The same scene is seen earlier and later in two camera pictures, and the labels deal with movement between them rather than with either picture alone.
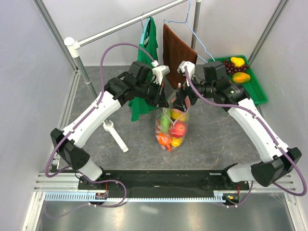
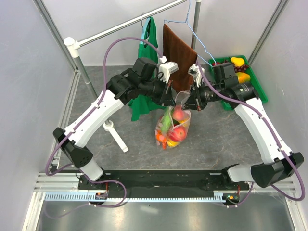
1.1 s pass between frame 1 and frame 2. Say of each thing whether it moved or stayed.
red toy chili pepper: moved
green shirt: stayed
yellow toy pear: stayed
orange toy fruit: moved
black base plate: stayed
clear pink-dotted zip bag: stayed
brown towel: stayed
